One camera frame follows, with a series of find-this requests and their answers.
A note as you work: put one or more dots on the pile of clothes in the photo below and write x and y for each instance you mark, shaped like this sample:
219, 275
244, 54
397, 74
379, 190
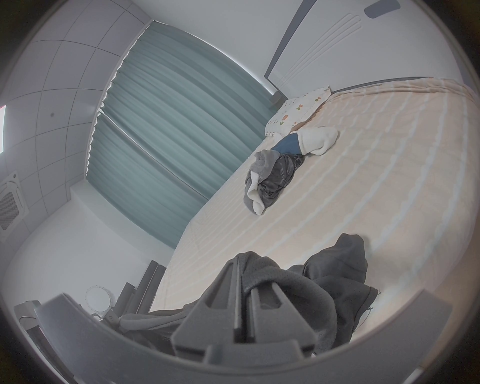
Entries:
277, 176

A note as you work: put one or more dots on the black dressing table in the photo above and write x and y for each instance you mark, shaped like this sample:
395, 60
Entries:
125, 298

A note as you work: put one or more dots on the white printed pillow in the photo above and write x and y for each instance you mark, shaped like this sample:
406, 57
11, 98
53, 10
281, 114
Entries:
296, 110

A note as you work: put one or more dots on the ceiling air conditioner panel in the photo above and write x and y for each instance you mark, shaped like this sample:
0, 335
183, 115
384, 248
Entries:
11, 204

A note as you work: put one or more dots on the round white mirror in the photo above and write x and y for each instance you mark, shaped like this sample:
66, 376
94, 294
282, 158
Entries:
98, 299

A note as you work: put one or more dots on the black chest of drawers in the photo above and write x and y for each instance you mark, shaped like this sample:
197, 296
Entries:
152, 279

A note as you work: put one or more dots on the blue-green curtain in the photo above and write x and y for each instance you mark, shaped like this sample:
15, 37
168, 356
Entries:
187, 97
142, 187

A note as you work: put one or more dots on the grey bedside table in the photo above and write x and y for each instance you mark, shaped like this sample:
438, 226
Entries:
276, 100

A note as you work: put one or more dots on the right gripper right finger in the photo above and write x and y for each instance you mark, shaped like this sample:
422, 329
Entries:
285, 322

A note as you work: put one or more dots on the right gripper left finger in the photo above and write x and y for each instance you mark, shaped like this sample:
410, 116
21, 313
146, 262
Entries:
210, 311

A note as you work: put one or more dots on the bed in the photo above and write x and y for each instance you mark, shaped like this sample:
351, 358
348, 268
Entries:
375, 168

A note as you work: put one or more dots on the black T-shirt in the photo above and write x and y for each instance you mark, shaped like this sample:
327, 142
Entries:
330, 273

